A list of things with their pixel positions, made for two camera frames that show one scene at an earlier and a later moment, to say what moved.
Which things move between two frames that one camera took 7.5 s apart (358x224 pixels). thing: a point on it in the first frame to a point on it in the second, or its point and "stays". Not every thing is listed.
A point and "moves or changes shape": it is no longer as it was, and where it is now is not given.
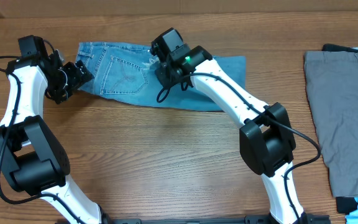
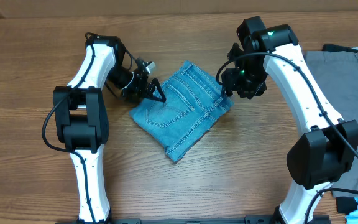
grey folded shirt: [342, 91] stays
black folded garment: [333, 47] stays
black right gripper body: [163, 76] to [233, 86]
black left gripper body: [69, 79] to [131, 84]
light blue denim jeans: [129, 73] moves or changes shape
